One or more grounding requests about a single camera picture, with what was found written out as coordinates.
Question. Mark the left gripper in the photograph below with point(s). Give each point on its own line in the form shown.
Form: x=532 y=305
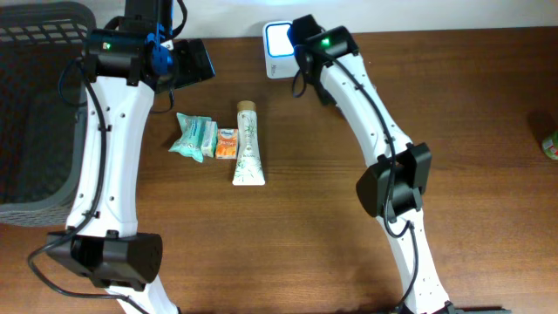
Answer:
x=189 y=72

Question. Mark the teal wet wipes pack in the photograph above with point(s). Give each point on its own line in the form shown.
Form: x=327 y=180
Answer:
x=192 y=132

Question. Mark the small white green packet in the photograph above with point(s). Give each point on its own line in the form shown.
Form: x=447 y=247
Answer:
x=209 y=140

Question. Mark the small orange packet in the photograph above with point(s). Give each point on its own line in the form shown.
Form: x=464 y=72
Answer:
x=227 y=144

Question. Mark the white cream tube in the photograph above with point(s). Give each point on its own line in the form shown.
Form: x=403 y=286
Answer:
x=248 y=170

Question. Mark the green lid glass jar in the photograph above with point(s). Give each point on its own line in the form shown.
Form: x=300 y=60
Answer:
x=550 y=146

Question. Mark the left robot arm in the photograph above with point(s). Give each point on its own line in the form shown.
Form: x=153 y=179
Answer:
x=124 y=65

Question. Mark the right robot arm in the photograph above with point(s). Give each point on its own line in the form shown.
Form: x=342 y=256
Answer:
x=392 y=187

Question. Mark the white barcode scanner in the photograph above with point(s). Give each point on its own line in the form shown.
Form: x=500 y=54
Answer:
x=278 y=50

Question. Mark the dark grey plastic basket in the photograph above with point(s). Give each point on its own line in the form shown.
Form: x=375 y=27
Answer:
x=42 y=126

